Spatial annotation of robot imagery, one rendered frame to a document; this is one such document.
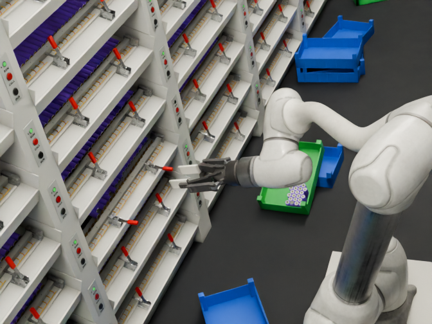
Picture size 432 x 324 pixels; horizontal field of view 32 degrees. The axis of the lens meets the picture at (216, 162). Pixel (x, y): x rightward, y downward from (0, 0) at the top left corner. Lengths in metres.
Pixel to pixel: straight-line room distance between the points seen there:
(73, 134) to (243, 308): 0.94
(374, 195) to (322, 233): 1.37
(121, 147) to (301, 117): 0.60
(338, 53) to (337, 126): 1.90
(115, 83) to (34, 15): 0.47
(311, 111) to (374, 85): 1.67
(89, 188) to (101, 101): 0.26
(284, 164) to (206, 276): 0.87
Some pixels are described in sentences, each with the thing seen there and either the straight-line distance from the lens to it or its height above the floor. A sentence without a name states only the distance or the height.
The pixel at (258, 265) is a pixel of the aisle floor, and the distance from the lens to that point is 2.82.
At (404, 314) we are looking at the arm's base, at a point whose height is 0.26.
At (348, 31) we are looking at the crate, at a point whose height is 0.00.
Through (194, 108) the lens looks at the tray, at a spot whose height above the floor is 0.49.
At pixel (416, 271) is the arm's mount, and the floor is 0.24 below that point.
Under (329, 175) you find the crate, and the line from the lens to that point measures 3.06.
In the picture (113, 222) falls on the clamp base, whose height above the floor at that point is 0.51.
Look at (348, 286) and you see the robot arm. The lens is 1.91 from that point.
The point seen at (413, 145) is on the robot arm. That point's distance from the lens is 1.58.
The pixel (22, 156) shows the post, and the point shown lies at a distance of 1.93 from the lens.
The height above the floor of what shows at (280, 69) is 0.10.
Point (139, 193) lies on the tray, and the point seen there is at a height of 0.49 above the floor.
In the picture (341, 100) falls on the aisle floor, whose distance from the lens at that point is 3.61.
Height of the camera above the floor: 2.00
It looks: 37 degrees down
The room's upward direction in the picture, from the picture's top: 12 degrees counter-clockwise
